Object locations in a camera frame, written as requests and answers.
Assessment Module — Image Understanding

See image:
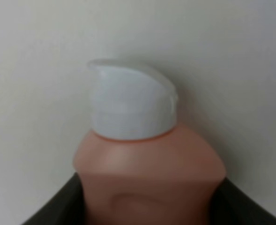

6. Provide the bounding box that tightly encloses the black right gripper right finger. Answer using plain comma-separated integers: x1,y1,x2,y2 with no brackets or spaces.
209,178,276,225

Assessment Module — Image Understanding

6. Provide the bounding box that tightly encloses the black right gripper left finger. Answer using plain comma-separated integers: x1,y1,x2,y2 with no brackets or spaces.
23,173,90,225

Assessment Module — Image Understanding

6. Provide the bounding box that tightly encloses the pink bottle white cap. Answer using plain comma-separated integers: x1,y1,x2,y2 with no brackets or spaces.
74,60,226,225

